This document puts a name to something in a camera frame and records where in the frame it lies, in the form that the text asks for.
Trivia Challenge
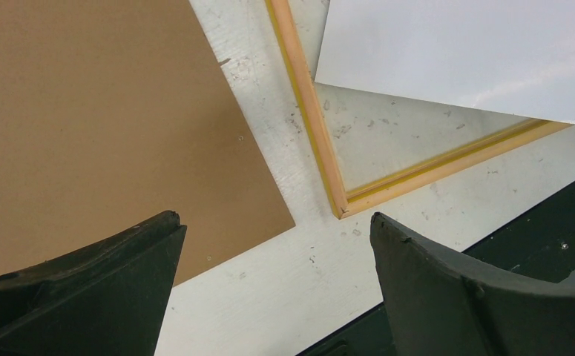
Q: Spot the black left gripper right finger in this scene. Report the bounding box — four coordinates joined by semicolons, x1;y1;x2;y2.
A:
370;213;575;355

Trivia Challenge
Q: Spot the printed building photo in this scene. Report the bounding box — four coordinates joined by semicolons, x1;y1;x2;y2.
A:
315;1;575;124

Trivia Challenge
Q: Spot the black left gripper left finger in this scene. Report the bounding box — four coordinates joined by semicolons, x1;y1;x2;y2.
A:
0;211;186;355

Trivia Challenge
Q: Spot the brown cardboard backing board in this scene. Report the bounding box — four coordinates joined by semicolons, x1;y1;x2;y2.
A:
0;1;295;283

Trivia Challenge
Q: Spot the yellow wooden picture frame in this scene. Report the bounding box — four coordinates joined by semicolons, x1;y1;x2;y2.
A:
266;1;570;220

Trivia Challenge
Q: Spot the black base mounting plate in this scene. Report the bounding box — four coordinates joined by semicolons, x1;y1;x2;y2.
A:
306;182;575;355

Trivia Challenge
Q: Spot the clear glass sheet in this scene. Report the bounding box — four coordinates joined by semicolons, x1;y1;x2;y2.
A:
314;83;523;191

